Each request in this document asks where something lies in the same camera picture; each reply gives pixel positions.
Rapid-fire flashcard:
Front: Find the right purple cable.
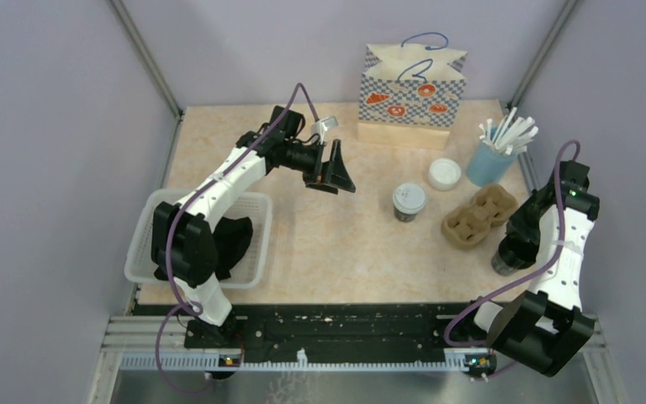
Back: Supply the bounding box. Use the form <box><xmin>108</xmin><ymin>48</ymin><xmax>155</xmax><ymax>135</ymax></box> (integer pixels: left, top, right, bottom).
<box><xmin>442</xmin><ymin>139</ymin><xmax>581</xmax><ymax>382</ymax></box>

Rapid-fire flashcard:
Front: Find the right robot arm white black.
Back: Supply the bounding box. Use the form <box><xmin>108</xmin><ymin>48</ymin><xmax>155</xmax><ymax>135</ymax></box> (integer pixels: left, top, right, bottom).
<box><xmin>459</xmin><ymin>161</ymin><xmax>600</xmax><ymax>377</ymax></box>

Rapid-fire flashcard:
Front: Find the white slotted cable duct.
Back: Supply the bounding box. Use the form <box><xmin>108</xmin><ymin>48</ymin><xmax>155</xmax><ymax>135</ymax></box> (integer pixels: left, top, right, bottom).
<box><xmin>120</xmin><ymin>349</ymin><xmax>469</xmax><ymax>372</ymax></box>

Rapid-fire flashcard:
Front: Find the white cup lid stack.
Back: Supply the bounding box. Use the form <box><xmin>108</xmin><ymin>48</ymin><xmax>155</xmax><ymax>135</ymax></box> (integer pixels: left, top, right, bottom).
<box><xmin>427</xmin><ymin>158</ymin><xmax>462</xmax><ymax>191</ymax></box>

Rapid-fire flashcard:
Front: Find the white plastic basket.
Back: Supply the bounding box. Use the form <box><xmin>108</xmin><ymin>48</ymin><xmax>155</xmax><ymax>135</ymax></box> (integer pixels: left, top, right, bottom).
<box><xmin>124</xmin><ymin>189</ymin><xmax>273</xmax><ymax>290</ymax></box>

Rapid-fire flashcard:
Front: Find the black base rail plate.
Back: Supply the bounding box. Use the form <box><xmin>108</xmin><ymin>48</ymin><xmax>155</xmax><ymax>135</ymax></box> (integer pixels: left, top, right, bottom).
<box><xmin>184</xmin><ymin>302</ymin><xmax>467</xmax><ymax>364</ymax></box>

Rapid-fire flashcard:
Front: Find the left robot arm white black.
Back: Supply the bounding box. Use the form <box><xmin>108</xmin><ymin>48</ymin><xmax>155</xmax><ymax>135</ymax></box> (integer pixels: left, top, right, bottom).
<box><xmin>151</xmin><ymin>106</ymin><xmax>356</xmax><ymax>348</ymax></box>

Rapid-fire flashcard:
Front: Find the paper bag blue checkered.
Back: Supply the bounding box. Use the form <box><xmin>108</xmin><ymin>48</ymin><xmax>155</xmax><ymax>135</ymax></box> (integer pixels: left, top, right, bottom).
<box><xmin>357</xmin><ymin>32</ymin><xmax>468</xmax><ymax>151</ymax></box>

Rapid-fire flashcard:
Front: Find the black cloth in basket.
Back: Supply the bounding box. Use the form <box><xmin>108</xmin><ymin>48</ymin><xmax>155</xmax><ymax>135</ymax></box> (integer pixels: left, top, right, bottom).
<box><xmin>171</xmin><ymin>214</ymin><xmax>253</xmax><ymax>286</ymax></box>

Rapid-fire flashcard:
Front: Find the brown pulp cup carrier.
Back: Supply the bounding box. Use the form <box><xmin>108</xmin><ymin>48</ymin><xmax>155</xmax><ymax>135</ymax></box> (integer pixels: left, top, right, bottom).
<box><xmin>441</xmin><ymin>183</ymin><xmax>518</xmax><ymax>250</ymax></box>

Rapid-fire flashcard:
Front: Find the blue straw holder cup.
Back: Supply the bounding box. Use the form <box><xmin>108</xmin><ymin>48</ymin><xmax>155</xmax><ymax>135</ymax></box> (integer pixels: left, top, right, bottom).
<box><xmin>465</xmin><ymin>141</ymin><xmax>517</xmax><ymax>187</ymax></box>

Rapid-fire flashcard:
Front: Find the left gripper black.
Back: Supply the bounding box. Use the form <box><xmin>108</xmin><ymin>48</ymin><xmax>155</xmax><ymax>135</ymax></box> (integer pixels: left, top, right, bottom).
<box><xmin>283</xmin><ymin>139</ymin><xmax>355</xmax><ymax>194</ymax></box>

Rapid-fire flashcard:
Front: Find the stack of dark cups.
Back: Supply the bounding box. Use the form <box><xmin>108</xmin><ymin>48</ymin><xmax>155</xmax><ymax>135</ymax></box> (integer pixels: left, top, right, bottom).
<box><xmin>491</xmin><ymin>237</ymin><xmax>537</xmax><ymax>276</ymax></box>

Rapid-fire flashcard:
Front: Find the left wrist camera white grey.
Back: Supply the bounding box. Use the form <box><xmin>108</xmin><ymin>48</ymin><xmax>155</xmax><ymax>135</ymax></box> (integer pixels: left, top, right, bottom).
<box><xmin>310</xmin><ymin>116</ymin><xmax>339</xmax><ymax>143</ymax></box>

